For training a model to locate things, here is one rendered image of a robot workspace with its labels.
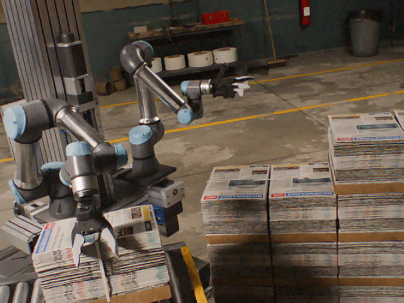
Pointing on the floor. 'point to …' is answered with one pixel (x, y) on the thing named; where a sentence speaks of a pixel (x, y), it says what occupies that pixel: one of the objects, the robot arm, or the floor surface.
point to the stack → (291, 264)
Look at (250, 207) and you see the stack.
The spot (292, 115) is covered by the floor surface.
